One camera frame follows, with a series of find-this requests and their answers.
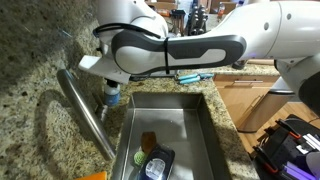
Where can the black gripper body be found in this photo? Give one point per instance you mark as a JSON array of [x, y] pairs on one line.
[[111, 82]]

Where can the blue label soap pump bottle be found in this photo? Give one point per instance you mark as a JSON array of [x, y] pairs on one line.
[[112, 96]]

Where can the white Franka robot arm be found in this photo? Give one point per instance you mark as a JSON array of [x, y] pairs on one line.
[[200, 43]]

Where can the steel gooseneck faucet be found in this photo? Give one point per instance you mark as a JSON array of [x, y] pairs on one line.
[[85, 113]]

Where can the brown scrub pad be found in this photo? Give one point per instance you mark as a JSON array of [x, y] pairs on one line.
[[148, 141]]

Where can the stainless steel sink basin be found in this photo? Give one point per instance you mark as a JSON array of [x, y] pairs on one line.
[[173, 133]]

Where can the green scrubber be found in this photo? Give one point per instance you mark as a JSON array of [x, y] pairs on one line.
[[139, 158]]

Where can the dark wooden utensil bundle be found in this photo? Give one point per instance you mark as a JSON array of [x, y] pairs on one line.
[[177, 20]]

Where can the black labelled tray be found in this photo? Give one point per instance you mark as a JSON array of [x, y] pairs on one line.
[[156, 165]]

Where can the orange sponge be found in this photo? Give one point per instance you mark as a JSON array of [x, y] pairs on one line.
[[95, 176]]

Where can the black knife block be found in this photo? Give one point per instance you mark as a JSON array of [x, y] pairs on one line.
[[196, 28]]

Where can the clear plastic cup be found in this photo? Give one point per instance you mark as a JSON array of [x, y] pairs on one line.
[[238, 65]]

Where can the wooden rolling pin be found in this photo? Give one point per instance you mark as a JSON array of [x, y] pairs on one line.
[[261, 62]]

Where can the grey lid trash bin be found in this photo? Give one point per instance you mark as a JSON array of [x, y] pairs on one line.
[[263, 106]]

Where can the black orange clamp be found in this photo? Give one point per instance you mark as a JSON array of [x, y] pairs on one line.
[[289, 130], [266, 161]]

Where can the silver aluminium rails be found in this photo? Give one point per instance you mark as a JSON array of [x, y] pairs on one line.
[[311, 141]]

